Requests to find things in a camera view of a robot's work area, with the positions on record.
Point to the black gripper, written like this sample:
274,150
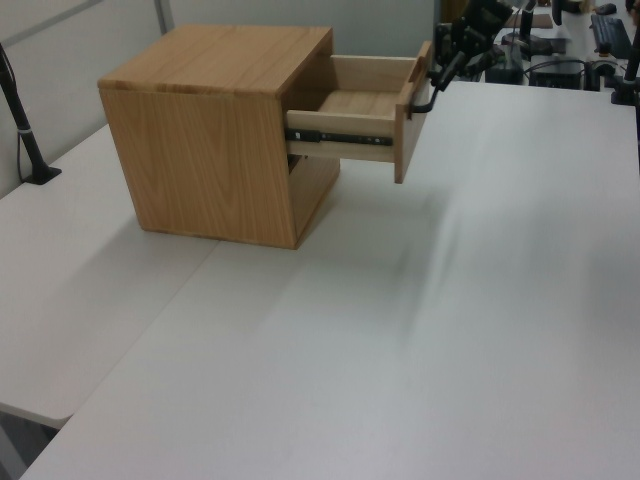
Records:
482,22

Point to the black metal drawer slide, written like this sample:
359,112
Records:
340,136

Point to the wooden two-drawer cabinet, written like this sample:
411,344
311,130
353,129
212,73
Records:
200,160

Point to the small black device box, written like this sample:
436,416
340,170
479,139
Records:
504,74

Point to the black monitor stand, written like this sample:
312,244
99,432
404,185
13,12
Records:
527,37

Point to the black desktop box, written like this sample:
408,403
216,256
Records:
557,75

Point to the black computer keyboard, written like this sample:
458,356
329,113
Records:
611,32

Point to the black computer mouse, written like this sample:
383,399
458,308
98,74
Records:
607,8

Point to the black camera stand pole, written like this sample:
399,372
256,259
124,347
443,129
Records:
22,125

